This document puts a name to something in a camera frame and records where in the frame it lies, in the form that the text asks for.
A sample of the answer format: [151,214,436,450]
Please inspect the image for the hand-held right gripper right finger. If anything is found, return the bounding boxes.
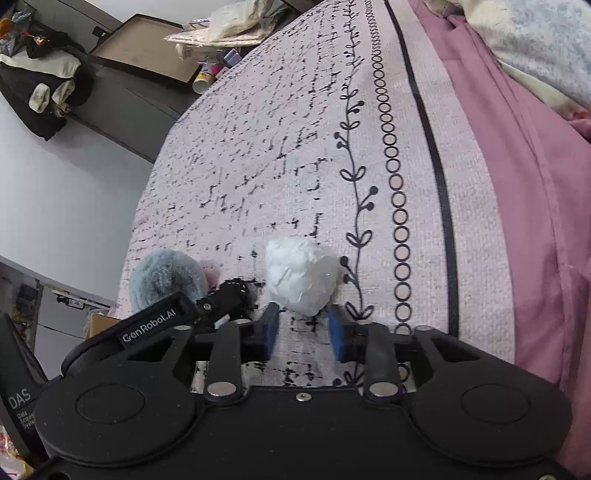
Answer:
[325,305,482,400]

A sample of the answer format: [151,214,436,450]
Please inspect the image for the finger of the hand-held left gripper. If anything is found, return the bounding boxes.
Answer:
[196,277,257,325]

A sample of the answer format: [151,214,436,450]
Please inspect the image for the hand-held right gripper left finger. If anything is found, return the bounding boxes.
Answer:
[113,302,281,400]

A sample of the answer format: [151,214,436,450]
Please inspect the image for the blue-grey fluffy plush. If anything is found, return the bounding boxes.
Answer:
[129,249,209,321]

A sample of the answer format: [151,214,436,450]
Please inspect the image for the brown cardboard box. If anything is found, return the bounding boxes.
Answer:
[83,312,124,344]

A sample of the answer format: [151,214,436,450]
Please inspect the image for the white soft ball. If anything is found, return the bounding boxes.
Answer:
[265,237,352,317]

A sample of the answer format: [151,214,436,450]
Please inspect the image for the white black patterned blanket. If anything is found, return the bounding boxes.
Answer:
[115,0,516,388]

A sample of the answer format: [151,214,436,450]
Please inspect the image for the grey door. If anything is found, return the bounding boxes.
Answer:
[65,60,185,163]

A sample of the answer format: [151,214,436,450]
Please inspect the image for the printed paper cup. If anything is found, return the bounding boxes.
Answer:
[191,64,217,94]

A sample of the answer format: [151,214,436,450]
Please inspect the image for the dark framed board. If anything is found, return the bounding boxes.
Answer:
[89,13,205,85]

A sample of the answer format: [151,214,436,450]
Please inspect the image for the dark hanging clothes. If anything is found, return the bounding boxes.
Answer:
[0,9,94,141]

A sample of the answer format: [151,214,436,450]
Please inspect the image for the pale floral quilt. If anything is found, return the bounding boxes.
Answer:
[462,0,591,139]

